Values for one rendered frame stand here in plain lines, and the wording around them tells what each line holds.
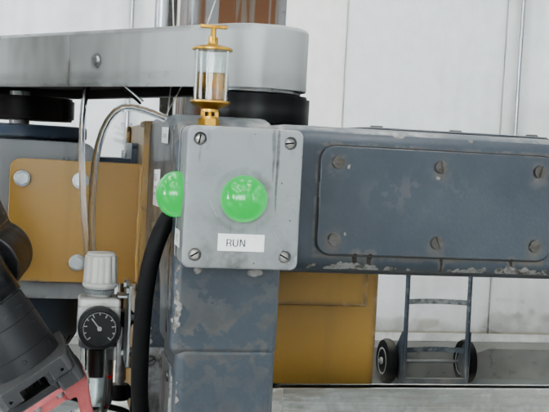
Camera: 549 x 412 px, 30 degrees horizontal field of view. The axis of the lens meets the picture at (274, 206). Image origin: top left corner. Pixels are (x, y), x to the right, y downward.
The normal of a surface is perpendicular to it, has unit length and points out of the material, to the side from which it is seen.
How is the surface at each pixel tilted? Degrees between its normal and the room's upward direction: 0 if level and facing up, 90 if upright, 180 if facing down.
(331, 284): 90
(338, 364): 90
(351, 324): 90
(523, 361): 90
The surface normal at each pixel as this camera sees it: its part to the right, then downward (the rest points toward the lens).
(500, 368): 0.20, 0.06
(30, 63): -0.64, 0.00
